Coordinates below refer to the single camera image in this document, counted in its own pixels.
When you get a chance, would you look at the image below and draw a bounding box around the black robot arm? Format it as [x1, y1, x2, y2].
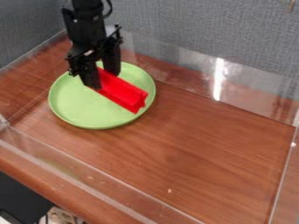
[61, 0, 123, 90]

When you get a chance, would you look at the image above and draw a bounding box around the black cable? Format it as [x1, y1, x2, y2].
[101, 0, 115, 19]

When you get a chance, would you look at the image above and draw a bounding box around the clear acrylic enclosure wall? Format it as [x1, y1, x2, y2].
[0, 33, 299, 224]

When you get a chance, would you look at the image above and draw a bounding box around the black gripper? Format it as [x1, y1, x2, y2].
[61, 7, 123, 90]

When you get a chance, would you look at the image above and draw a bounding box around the black box under table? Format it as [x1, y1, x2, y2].
[0, 172, 55, 224]

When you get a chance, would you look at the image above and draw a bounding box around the green round plate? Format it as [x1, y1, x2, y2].
[48, 62, 156, 130]

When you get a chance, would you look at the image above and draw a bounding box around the red plastic block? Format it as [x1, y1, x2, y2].
[96, 67, 148, 114]

